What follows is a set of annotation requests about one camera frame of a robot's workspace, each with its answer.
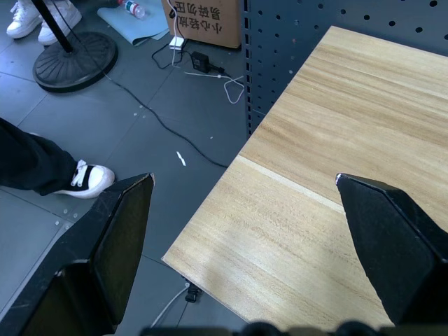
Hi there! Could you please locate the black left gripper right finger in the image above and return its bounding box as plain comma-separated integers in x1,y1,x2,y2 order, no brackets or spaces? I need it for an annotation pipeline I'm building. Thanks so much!
335,173,448,328

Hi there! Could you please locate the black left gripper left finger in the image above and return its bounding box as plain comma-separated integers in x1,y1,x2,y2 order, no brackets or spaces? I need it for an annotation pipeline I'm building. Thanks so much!
0,172,155,336

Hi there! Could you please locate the black and white sneaker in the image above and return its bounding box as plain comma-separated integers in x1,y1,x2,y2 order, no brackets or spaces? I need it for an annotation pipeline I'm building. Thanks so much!
52,159,116,200

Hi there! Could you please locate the black trouser leg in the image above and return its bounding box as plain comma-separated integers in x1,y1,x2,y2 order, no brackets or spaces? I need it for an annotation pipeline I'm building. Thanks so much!
0,118,78,197

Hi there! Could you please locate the black round stand base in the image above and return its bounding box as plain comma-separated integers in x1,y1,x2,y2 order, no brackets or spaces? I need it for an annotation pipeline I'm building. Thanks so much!
32,31,119,95

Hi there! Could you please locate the black power adapter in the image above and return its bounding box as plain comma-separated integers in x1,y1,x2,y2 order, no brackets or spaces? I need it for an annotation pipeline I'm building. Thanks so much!
190,50,211,74

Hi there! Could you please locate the light blue mat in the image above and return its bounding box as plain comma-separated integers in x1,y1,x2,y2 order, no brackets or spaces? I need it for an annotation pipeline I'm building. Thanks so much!
97,6,170,47

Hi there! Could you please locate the black stand pole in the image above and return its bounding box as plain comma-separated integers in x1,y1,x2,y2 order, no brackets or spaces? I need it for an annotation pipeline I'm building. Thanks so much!
33,0,75,55

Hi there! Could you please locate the clear plastic water bottle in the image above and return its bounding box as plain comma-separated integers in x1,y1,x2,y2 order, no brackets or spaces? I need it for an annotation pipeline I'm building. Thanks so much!
116,0,146,20

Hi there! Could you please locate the brown cardboard box with print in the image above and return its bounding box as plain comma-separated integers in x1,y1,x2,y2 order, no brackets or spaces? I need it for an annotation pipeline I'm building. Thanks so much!
161,0,243,50

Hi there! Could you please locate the white cable under table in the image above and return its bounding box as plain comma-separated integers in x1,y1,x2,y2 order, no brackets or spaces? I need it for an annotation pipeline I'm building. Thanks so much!
149,281,190,328

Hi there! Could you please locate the long black floor cable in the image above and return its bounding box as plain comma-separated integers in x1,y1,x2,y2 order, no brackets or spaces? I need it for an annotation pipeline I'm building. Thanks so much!
104,71,230,169

